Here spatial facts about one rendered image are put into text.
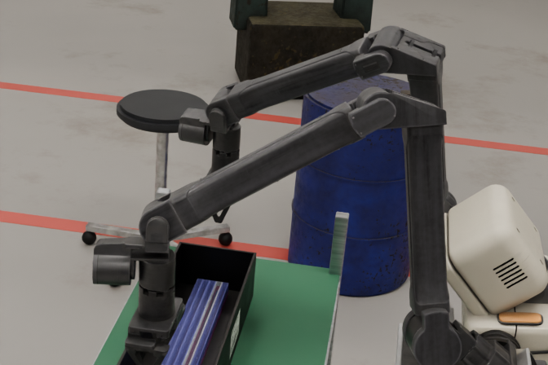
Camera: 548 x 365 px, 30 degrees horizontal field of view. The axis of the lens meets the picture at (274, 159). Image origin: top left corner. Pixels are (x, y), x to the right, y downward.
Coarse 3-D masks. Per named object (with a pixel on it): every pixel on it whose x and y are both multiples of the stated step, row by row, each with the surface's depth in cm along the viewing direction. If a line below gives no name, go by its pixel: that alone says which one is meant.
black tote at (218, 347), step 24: (192, 264) 223; (216, 264) 222; (240, 264) 221; (192, 288) 224; (240, 288) 224; (240, 312) 205; (144, 336) 197; (216, 336) 207; (120, 360) 180; (144, 360) 198; (216, 360) 183
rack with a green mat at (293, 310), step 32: (160, 192) 235; (256, 288) 228; (288, 288) 229; (320, 288) 230; (128, 320) 212; (256, 320) 216; (288, 320) 217; (320, 320) 218; (256, 352) 205; (288, 352) 206; (320, 352) 207
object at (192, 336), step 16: (208, 288) 218; (224, 288) 218; (192, 304) 212; (208, 304) 212; (224, 304) 218; (192, 320) 206; (208, 320) 206; (176, 336) 200; (192, 336) 201; (208, 336) 201; (176, 352) 195; (192, 352) 196
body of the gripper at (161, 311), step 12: (144, 288) 158; (144, 300) 158; (156, 300) 158; (168, 300) 159; (180, 300) 166; (144, 312) 159; (156, 312) 159; (168, 312) 160; (132, 324) 158; (144, 324) 158; (156, 324) 159; (168, 324) 159; (168, 336) 158
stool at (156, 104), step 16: (128, 96) 407; (144, 96) 408; (160, 96) 410; (176, 96) 411; (192, 96) 413; (128, 112) 392; (144, 112) 392; (160, 112) 394; (176, 112) 395; (144, 128) 388; (160, 128) 387; (176, 128) 388; (160, 144) 407; (160, 160) 410; (160, 176) 413; (96, 224) 430; (224, 224) 440; (224, 240) 439
